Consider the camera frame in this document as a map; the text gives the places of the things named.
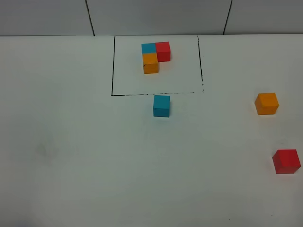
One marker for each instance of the template red cube block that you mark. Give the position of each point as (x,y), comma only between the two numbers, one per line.
(163,51)

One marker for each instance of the template orange cube block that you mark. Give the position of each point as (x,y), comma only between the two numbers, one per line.
(150,63)

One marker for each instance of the template blue cube block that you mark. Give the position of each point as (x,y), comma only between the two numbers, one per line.
(148,48)

